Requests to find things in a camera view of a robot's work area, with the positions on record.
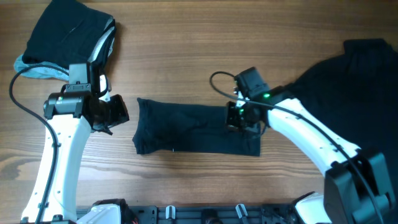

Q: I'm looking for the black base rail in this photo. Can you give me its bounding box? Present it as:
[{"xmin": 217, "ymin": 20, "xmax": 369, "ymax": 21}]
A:
[{"xmin": 70, "ymin": 203, "xmax": 341, "ymax": 224}]

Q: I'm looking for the folded black clothes stack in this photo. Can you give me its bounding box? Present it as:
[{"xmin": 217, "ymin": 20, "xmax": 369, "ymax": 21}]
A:
[{"xmin": 22, "ymin": 0, "xmax": 116, "ymax": 68}]

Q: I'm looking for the black t-shirt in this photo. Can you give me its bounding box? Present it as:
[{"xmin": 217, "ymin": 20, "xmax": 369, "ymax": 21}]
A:
[{"xmin": 132, "ymin": 98, "xmax": 261, "ymax": 156}]

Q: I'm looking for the pile of black shirts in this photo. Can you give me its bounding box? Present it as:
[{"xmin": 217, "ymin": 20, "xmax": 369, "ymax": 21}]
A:
[{"xmin": 287, "ymin": 39, "xmax": 397, "ymax": 190}]

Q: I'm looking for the white rail clip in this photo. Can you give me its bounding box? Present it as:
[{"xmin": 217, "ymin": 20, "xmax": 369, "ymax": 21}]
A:
[
  {"xmin": 235, "ymin": 203, "xmax": 248, "ymax": 219},
  {"xmin": 165, "ymin": 205, "xmax": 176, "ymax": 220}
]

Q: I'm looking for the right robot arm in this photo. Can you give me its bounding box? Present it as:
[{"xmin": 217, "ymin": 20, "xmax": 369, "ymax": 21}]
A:
[{"xmin": 226, "ymin": 67, "xmax": 396, "ymax": 224}]

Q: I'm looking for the right black cable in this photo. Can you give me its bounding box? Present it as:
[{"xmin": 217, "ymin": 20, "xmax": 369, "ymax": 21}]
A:
[{"xmin": 208, "ymin": 71, "xmax": 385, "ymax": 224}]

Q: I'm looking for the left white rail clip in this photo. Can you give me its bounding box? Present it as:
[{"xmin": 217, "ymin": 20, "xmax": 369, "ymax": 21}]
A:
[{"xmin": 165, "ymin": 205, "xmax": 176, "ymax": 220}]

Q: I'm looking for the right white rail clip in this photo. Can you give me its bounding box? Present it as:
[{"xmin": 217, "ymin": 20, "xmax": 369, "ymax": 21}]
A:
[{"xmin": 235, "ymin": 203, "xmax": 248, "ymax": 219}]

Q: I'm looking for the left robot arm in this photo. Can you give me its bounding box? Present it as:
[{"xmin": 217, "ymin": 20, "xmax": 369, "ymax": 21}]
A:
[{"xmin": 21, "ymin": 63, "xmax": 129, "ymax": 223}]

